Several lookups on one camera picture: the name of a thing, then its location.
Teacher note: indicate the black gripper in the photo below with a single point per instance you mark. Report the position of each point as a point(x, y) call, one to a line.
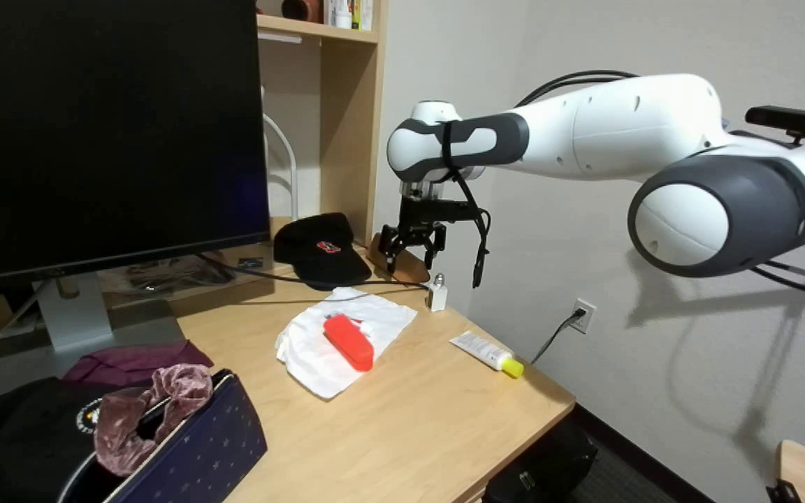
point(434, 210)

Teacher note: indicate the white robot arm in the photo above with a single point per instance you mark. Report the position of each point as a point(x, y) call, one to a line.
point(609, 129)

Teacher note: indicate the red plastic object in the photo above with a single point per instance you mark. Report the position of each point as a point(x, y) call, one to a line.
point(349, 341)

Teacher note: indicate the white tube yellow cap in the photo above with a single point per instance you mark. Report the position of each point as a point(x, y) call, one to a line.
point(476, 348)

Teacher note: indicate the wooden desk shelf unit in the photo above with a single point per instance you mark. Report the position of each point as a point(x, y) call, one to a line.
point(349, 142)

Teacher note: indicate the white cloth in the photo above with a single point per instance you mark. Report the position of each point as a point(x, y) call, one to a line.
point(309, 358)

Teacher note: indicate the black backpack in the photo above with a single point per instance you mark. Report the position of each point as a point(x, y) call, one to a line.
point(544, 470)

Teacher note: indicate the navy dotted pouch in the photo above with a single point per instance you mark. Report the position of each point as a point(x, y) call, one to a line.
point(207, 448)

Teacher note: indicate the maroon cloth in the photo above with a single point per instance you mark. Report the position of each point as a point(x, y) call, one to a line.
point(133, 358)

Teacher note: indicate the black computer monitor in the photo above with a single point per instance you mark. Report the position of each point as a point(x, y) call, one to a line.
point(105, 129)

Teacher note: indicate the pink velvet scrunchie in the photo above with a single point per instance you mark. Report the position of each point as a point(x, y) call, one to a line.
point(126, 424)

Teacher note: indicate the black fabric bag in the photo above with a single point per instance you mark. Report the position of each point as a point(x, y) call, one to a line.
point(20, 438)

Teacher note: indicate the white wall outlet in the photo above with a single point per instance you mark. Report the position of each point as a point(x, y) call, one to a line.
point(588, 323)

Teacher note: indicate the black bar camera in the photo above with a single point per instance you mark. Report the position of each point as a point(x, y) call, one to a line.
point(789, 118)

